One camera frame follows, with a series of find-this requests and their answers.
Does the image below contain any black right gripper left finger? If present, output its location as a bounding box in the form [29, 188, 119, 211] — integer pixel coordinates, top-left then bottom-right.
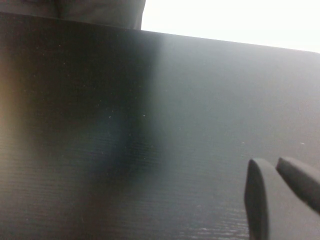
[244, 158, 320, 240]

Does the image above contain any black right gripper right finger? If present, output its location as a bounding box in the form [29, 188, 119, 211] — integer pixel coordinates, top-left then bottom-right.
[275, 156, 320, 215]

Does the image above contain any person torso in black clothes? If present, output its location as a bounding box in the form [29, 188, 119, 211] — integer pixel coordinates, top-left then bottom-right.
[0, 0, 147, 31]

